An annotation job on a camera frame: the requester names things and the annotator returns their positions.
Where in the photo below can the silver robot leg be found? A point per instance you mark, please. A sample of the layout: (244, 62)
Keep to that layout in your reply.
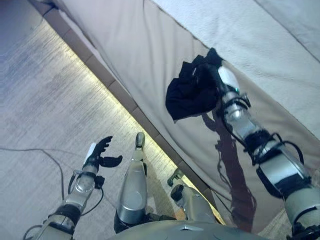
(132, 190)
(195, 202)

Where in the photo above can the grey streaked rug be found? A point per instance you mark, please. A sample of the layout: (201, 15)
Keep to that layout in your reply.
(50, 100)

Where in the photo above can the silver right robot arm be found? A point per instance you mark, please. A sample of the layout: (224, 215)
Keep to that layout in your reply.
(282, 172)

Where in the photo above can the grey robot torso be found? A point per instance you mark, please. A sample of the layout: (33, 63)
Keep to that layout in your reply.
(187, 232)

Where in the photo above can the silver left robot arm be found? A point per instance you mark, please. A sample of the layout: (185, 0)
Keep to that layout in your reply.
(82, 185)

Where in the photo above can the bed with white bedding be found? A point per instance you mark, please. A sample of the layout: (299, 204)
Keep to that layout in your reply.
(150, 62)

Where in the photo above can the silver right robot leg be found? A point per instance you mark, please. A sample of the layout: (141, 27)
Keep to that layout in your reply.
(195, 202)

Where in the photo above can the silver left robot leg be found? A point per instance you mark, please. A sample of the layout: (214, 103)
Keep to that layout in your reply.
(132, 190)

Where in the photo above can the white textured duvet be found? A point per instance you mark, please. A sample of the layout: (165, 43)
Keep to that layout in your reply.
(250, 37)

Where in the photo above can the black garment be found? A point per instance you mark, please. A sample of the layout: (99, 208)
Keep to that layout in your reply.
(190, 100)

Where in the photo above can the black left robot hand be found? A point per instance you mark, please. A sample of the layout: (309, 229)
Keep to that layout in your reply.
(100, 155)

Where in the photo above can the beige upholstered bed frame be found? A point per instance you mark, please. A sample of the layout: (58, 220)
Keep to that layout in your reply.
(100, 67)

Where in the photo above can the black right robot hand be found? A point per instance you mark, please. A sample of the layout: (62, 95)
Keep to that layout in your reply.
(228, 77)

